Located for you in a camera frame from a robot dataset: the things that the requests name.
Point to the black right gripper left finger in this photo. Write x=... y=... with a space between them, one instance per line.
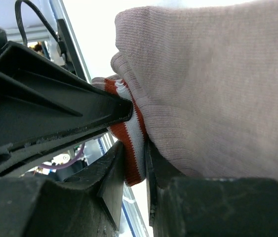
x=87 y=204

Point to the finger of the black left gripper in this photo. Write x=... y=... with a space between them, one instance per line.
x=45 y=110

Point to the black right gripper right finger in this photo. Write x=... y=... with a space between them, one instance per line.
x=182 y=206

